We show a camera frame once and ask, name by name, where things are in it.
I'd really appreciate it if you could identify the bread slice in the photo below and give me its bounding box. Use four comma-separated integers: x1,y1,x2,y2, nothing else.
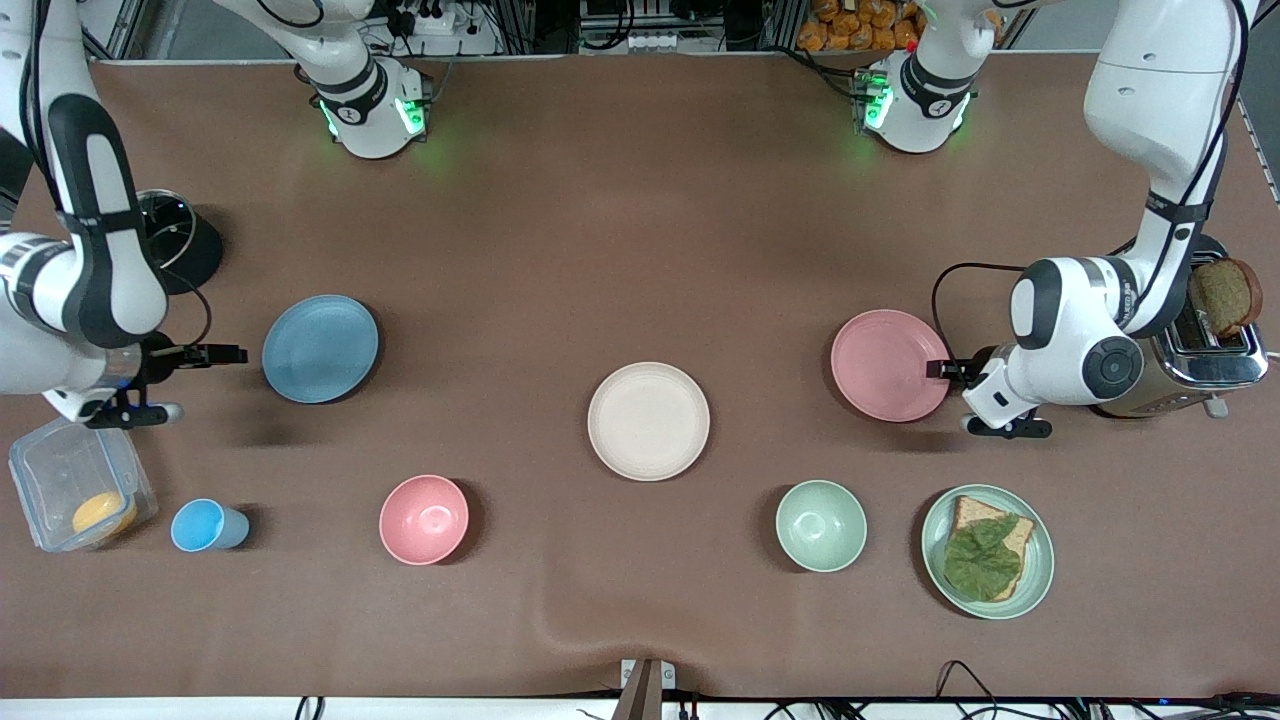
946,495,1036,601

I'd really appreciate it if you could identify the green bowl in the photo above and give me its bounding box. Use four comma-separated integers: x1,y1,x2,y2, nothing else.
775,480,868,573

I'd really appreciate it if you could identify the brown toast slice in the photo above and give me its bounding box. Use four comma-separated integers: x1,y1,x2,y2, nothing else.
1188,258,1264,338

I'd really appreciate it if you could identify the glass lid blue knob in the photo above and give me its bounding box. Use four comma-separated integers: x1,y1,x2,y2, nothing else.
137,190,196,273

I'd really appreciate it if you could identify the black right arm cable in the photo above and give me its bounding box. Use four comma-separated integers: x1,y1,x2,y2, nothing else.
18,0,214,351

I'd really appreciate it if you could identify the clear plastic container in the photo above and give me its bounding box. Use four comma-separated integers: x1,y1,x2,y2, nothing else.
8,412,159,553

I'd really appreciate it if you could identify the aluminium frame post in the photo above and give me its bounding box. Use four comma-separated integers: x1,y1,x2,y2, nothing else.
78,0,136,63

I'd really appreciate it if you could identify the blue cup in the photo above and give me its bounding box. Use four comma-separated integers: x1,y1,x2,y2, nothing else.
170,498,251,553

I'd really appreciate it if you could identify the pink bowl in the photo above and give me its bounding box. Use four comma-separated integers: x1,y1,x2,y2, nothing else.
379,474,470,567

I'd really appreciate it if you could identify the black floor cable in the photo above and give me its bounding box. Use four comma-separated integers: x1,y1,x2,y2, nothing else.
935,660,1003,720

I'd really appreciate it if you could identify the white power strip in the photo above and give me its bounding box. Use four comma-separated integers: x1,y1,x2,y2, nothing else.
385,0,473,37

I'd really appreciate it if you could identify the green plate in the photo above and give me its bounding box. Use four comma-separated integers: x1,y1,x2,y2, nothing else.
921,484,1055,621

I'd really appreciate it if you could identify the green lettuce leaf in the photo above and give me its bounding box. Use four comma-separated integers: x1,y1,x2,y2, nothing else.
943,515,1023,603

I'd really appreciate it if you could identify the black pot blue handle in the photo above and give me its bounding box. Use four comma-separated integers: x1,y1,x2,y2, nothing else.
135,190,223,296

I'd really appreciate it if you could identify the brown table mat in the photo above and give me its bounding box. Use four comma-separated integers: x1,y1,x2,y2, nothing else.
0,52,1280,701

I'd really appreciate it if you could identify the pink plate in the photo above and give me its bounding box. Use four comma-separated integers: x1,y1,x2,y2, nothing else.
830,309,952,423

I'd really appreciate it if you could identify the blue plate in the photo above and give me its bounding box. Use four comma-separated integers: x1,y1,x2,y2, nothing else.
262,294,381,405

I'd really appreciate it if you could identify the beige plate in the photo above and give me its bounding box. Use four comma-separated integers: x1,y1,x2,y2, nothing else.
587,362,711,482

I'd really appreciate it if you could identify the orange food piece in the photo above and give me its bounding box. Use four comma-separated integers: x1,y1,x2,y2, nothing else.
72,492,138,537

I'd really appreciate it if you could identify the beige chrome toaster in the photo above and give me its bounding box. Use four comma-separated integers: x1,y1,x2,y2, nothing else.
1095,235,1269,419

